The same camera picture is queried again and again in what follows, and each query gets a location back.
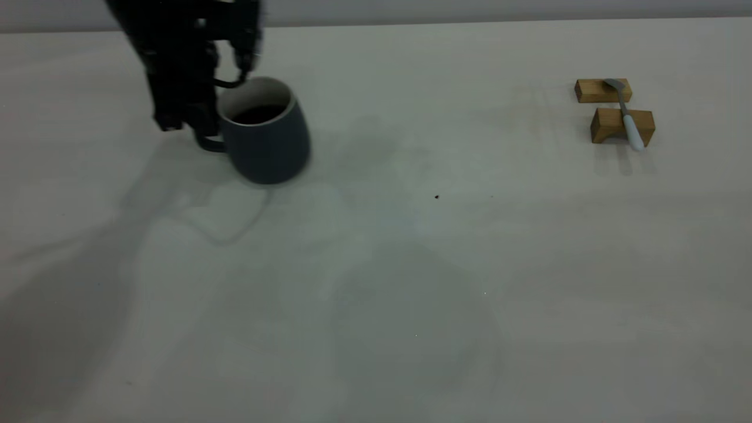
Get grey spoon with white handle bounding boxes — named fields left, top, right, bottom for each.
left=603, top=78, right=645, bottom=152

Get black camera cable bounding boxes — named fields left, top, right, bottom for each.
left=214, top=70, right=249, bottom=89

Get dark grey ceramic mug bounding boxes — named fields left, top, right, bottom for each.
left=194, top=76, right=311, bottom=185

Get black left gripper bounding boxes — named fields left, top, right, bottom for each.
left=106, top=0, right=236, bottom=140

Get flat rectangular wooden block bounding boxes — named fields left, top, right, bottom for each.
left=575, top=78, right=633, bottom=104

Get arched wooden block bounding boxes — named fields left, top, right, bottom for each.
left=590, top=108, right=656, bottom=147

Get dark coffee liquid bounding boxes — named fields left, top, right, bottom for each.
left=231, top=105, right=288, bottom=125

